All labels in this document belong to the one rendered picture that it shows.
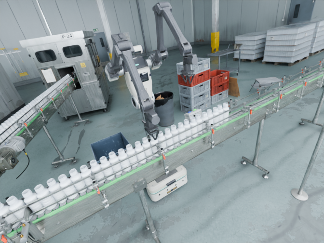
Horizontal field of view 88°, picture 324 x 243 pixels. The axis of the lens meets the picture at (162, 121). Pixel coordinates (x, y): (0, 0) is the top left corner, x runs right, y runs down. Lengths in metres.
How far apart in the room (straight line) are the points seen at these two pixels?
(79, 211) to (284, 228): 1.81
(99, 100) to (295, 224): 4.39
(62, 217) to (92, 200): 0.18
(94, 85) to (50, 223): 3.79
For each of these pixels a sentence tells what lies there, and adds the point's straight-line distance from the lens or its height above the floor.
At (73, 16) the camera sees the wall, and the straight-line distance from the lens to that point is 13.08.
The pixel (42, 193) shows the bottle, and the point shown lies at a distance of 1.18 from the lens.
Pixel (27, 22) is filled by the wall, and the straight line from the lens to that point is 13.02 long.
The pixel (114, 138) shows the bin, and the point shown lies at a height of 0.91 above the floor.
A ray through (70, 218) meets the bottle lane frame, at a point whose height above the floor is 0.89.
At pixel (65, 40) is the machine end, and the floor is 1.86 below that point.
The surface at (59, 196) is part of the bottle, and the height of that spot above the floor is 1.06.
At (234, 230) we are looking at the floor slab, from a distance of 2.07.
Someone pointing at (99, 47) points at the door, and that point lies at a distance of 13.12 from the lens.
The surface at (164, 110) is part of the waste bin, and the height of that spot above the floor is 0.39.
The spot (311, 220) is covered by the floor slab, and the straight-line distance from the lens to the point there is 2.35.
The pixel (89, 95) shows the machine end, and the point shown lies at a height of 0.54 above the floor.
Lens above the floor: 1.81
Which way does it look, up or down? 29 degrees down
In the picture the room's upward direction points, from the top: 10 degrees counter-clockwise
